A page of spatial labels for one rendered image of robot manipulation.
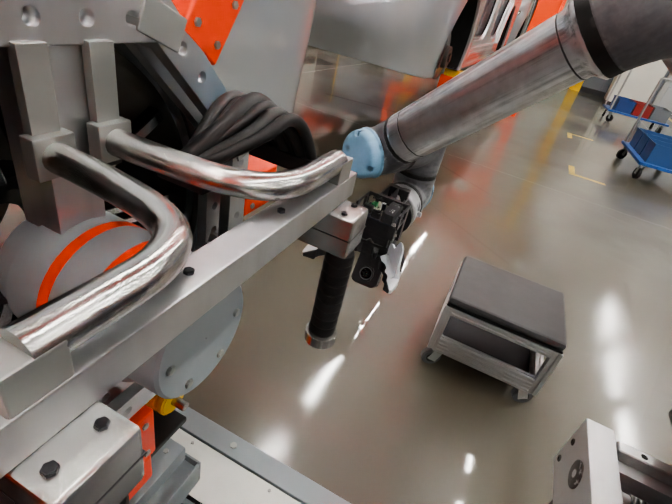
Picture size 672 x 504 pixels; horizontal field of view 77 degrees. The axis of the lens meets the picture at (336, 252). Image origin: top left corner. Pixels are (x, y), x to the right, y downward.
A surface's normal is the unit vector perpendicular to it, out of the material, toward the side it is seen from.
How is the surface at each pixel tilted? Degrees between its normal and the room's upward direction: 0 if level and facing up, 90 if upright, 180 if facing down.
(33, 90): 90
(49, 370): 90
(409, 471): 0
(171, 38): 90
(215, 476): 0
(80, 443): 0
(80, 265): 34
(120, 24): 90
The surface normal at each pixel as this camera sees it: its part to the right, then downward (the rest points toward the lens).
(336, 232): -0.42, 0.42
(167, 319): 0.89, 0.38
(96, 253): 0.05, -0.65
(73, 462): 0.19, -0.83
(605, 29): -0.59, 0.47
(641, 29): -0.32, 0.67
